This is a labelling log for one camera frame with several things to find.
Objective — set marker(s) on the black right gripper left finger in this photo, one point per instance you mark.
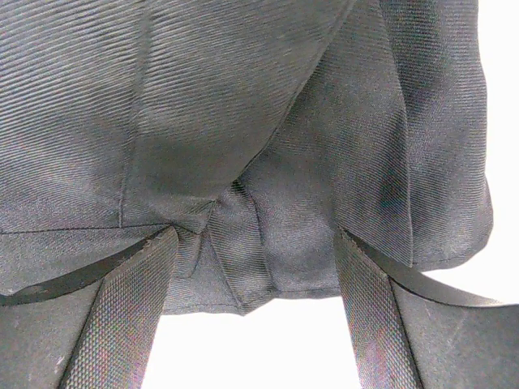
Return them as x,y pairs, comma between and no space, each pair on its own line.
93,327

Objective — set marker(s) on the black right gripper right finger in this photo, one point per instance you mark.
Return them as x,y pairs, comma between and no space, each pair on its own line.
410,331

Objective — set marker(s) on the black pleated skirt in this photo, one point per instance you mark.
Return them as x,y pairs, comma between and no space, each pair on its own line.
258,129

